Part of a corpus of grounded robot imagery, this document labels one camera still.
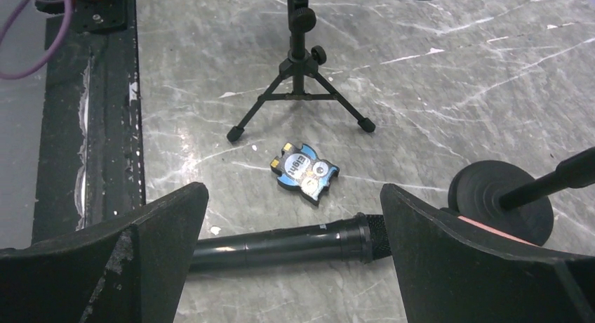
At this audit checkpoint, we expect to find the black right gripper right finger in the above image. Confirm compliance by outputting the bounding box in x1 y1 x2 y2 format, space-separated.
380 184 594 322

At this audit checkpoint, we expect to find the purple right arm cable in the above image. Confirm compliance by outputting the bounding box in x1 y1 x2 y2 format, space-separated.
0 0 75 81

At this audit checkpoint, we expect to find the blue owl toy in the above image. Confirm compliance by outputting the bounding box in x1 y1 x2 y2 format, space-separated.
269 143 340 206

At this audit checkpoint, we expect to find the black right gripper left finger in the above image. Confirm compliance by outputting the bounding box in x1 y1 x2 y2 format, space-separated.
1 182 209 322

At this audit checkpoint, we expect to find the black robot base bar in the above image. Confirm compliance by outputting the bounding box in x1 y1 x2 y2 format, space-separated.
32 0 146 243

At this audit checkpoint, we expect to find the black microphone orange end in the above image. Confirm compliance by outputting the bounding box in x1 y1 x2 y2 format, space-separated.
190 213 392 272

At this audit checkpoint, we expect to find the black round-base phone stand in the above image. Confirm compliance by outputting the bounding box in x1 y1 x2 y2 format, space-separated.
448 147 594 246

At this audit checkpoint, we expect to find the black tripod shock mount stand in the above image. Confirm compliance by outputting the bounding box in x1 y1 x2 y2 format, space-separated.
227 0 375 143

